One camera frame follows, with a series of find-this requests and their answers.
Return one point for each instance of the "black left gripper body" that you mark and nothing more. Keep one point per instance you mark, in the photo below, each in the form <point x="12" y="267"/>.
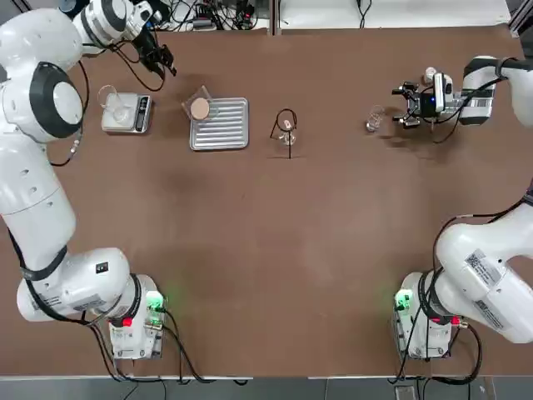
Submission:
<point x="147" y="43"/>

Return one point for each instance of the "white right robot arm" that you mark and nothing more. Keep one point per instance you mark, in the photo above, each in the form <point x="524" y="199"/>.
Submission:
<point x="479" y="266"/>

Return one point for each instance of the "silver digital scale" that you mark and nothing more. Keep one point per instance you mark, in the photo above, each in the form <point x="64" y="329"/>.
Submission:
<point x="137" y="114"/>

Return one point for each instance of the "small glass beaker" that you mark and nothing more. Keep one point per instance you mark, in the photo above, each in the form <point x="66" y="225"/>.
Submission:
<point x="375" y="118"/>

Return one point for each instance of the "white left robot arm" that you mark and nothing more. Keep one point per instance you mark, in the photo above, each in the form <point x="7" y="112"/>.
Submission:
<point x="37" y="187"/>

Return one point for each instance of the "aluminium frame post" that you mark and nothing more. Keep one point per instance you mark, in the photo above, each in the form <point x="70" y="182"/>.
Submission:
<point x="274" y="16"/>

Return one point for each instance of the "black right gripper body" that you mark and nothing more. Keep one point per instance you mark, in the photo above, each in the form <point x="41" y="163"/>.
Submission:
<point x="425" y="104"/>

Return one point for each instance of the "large glass beaker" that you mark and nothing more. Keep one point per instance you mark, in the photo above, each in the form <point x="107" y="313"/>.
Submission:
<point x="111" y="102"/>

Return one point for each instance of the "grey floor plate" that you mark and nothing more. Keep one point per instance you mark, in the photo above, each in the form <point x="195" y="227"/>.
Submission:
<point x="404" y="392"/>

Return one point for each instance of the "ribbed metal tray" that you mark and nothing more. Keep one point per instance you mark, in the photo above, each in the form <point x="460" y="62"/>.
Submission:
<point x="225" y="133"/>

